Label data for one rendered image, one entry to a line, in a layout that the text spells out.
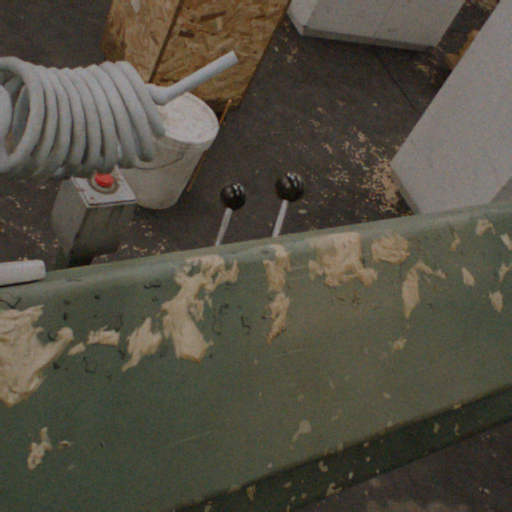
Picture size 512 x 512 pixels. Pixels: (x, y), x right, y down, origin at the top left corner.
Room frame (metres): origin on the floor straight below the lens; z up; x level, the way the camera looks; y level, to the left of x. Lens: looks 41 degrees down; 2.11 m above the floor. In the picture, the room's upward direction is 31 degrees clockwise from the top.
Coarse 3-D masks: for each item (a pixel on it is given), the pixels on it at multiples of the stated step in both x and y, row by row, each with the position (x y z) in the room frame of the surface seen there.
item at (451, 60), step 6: (474, 30) 4.71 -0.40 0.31; (468, 36) 4.71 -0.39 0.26; (474, 36) 4.67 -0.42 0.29; (468, 42) 4.72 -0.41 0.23; (468, 48) 4.69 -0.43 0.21; (450, 54) 4.68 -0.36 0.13; (462, 54) 4.69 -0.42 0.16; (444, 60) 4.63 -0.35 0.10; (450, 60) 4.61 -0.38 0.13; (456, 60) 4.65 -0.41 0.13; (450, 66) 4.58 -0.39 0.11; (444, 72) 4.65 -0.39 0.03; (450, 72) 4.61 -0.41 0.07; (444, 78) 4.63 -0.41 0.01
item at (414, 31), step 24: (312, 0) 4.18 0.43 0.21; (336, 0) 4.23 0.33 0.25; (360, 0) 4.34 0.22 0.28; (384, 0) 4.44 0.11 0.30; (408, 0) 4.55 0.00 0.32; (432, 0) 4.67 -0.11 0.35; (456, 0) 4.78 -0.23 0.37; (312, 24) 4.19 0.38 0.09; (336, 24) 4.29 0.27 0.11; (360, 24) 4.40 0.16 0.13; (384, 24) 4.51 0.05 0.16; (408, 24) 4.62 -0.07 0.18; (432, 24) 4.74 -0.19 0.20; (408, 48) 4.73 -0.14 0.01
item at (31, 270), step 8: (0, 264) 0.21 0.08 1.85; (8, 264) 0.20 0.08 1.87; (16, 264) 0.20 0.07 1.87; (24, 264) 0.20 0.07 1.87; (32, 264) 0.20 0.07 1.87; (40, 264) 0.21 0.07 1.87; (0, 272) 0.19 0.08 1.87; (8, 272) 0.20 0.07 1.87; (16, 272) 0.20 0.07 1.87; (24, 272) 0.20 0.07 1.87; (32, 272) 0.20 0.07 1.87; (40, 272) 0.20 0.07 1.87; (0, 280) 0.19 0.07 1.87; (8, 280) 0.19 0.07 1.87; (16, 280) 0.20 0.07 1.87; (24, 280) 0.20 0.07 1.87; (32, 280) 0.20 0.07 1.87
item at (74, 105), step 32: (0, 64) 0.35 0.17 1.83; (32, 64) 0.36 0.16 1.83; (128, 64) 0.40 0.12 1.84; (224, 64) 0.43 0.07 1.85; (0, 96) 0.33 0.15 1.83; (32, 96) 0.33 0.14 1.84; (64, 96) 0.35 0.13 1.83; (96, 96) 0.37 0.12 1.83; (128, 96) 0.38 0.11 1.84; (160, 96) 0.41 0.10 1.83; (0, 128) 0.32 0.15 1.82; (32, 128) 0.32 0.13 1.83; (64, 128) 0.34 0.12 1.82; (96, 128) 0.35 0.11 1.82; (128, 128) 0.37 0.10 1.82; (160, 128) 0.39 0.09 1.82; (0, 160) 0.32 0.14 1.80; (32, 160) 0.32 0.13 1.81; (64, 160) 0.37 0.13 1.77; (96, 160) 0.35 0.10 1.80; (128, 160) 0.37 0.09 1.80
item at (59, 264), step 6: (60, 246) 1.30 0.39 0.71; (60, 252) 1.30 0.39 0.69; (60, 258) 1.29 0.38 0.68; (66, 258) 1.28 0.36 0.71; (84, 258) 1.30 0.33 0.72; (90, 258) 1.31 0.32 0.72; (54, 264) 1.30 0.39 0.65; (60, 264) 1.29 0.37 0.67; (66, 264) 1.28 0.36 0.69; (72, 264) 1.28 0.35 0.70; (78, 264) 1.29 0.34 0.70; (84, 264) 1.30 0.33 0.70; (90, 264) 1.32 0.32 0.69; (54, 270) 1.30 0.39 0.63
